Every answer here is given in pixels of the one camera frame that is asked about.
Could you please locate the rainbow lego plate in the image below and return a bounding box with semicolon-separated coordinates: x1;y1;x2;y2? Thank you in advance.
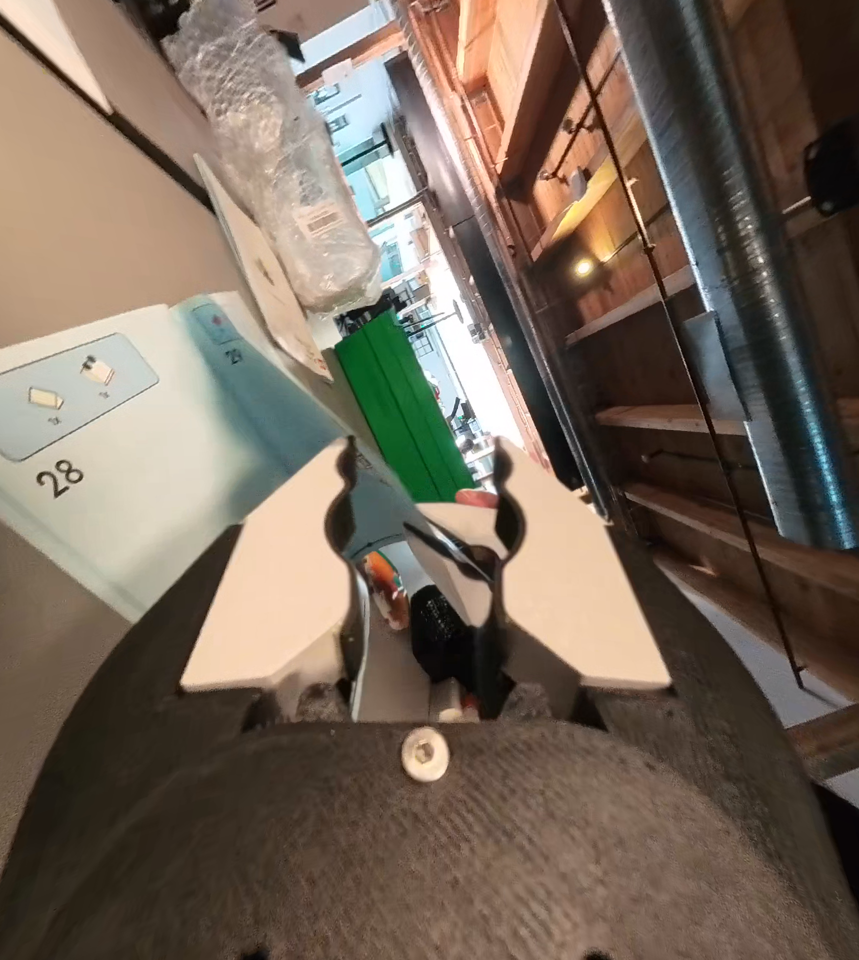
366;549;411;630

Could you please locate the booklet with orange figure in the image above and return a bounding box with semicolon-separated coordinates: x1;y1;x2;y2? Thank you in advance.
0;0;116;117

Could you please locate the light blue instruction booklet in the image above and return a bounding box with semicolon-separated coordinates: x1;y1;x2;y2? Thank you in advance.
0;292;419;624

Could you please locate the green plastic bin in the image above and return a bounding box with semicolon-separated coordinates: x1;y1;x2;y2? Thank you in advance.
334;313;479;505

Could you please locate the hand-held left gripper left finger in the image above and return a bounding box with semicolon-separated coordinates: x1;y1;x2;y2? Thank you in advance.
180;437;362;695

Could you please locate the bubble wrap package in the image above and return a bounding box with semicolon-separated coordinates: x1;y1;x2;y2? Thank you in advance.
163;11;383;315

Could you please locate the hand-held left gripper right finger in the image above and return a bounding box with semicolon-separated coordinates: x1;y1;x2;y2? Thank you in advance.
485;437;673;695

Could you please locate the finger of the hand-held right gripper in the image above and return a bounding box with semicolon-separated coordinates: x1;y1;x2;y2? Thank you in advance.
407;502;512;561
407;527;492;627

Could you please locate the black ceiling pipe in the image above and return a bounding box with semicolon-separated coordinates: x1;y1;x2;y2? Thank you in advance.
553;0;809;691

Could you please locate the metal ventilation duct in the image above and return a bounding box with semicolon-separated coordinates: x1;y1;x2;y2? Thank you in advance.
600;0;859;555

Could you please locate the white instruction booklet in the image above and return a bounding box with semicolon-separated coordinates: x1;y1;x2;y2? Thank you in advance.
195;153;335;384

